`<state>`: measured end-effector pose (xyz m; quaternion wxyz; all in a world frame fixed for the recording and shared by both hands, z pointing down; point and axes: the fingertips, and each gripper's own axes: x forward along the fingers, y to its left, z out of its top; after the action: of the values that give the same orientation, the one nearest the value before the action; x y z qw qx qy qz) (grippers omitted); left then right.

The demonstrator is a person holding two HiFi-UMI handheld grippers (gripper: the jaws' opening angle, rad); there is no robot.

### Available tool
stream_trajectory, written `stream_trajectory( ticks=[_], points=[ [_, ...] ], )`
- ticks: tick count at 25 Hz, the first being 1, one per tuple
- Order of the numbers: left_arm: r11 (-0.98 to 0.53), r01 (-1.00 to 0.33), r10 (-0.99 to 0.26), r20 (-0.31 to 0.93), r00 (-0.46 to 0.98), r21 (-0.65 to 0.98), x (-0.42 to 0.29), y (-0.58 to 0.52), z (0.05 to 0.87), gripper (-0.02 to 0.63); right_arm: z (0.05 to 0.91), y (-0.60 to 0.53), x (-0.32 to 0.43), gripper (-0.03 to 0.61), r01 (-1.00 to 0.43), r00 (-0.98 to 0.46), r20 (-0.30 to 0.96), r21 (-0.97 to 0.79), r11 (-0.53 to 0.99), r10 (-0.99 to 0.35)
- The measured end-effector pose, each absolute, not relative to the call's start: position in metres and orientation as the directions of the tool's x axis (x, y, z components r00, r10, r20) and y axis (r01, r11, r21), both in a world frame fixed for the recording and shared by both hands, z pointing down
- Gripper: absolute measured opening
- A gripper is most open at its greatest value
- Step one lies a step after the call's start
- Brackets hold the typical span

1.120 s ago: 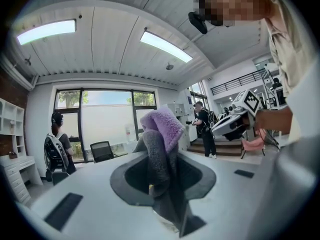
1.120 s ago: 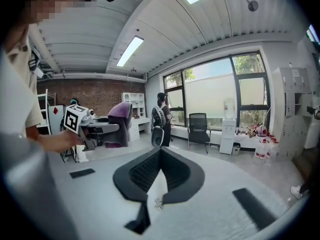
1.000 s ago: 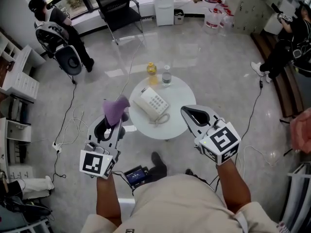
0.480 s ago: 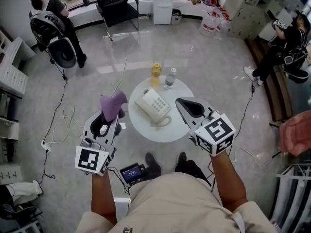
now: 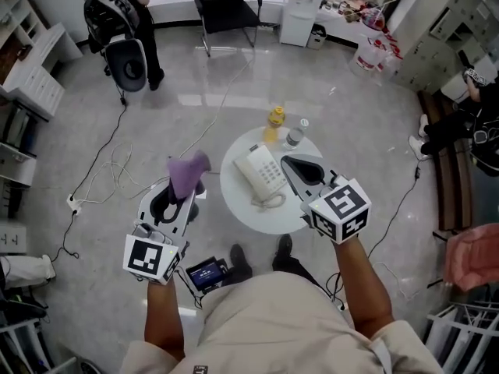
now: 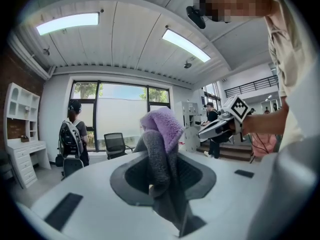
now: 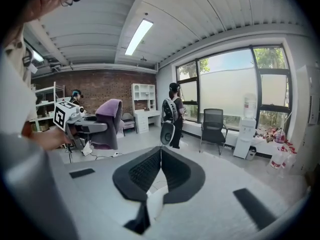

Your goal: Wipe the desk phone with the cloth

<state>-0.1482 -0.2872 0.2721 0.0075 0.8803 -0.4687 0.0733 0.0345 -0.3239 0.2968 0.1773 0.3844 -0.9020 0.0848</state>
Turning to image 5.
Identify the white metal rack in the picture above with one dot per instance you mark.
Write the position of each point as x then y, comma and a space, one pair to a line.
464, 337

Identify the person's right forearm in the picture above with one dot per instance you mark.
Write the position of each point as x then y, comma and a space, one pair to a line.
362, 286

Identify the white desk with shelves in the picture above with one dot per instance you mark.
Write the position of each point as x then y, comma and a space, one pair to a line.
35, 76

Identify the white pod with black hole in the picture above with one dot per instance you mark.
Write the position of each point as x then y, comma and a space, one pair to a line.
126, 66

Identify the white power strip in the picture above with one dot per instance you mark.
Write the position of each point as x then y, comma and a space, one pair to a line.
75, 205

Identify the person's black shoe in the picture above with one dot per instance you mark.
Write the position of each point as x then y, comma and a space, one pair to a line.
284, 248
238, 259

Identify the person's right black shoe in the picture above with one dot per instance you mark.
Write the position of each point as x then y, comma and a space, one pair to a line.
284, 248

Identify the red label water jug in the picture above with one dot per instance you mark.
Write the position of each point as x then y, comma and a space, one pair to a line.
368, 55
390, 61

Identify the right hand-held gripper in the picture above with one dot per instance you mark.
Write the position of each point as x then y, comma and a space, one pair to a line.
343, 209

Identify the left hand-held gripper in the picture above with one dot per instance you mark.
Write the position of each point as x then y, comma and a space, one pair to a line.
146, 257

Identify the purple cloth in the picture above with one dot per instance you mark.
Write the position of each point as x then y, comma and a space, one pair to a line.
187, 173

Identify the clear water bottle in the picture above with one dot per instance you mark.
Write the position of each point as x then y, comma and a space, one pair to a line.
294, 136

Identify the small white side desk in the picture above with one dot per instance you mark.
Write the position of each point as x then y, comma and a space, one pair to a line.
15, 162

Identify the small black screen device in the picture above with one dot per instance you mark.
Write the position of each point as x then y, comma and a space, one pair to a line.
204, 275

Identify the white water dispenser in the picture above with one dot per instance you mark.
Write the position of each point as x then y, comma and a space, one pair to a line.
300, 14

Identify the dark wooden bench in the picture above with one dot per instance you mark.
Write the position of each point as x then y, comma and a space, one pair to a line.
452, 185

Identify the white desk telephone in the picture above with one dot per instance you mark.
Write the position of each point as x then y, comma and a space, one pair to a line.
269, 170

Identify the grey shell backpack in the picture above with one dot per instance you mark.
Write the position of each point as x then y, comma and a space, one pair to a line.
109, 14

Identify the pink jacket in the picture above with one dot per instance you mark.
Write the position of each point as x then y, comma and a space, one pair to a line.
471, 257

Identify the black mesh chair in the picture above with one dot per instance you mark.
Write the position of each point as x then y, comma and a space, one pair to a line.
226, 10

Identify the yellow drink bottle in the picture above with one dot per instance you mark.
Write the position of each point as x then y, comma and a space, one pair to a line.
273, 125

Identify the white locker cabinet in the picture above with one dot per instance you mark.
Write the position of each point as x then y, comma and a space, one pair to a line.
436, 49

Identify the person's beige shirt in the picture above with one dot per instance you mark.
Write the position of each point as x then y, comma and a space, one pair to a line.
273, 325

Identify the person's left black shoe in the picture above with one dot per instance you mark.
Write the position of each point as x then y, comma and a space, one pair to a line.
238, 259

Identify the person's left forearm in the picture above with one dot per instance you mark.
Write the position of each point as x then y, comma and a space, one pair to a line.
163, 318

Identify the beige telephone handset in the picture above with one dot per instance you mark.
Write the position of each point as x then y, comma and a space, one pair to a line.
247, 173

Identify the round white side table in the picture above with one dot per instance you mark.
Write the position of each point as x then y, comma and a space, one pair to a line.
241, 214

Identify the small white bin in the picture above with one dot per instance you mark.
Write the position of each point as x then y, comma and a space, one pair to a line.
316, 37

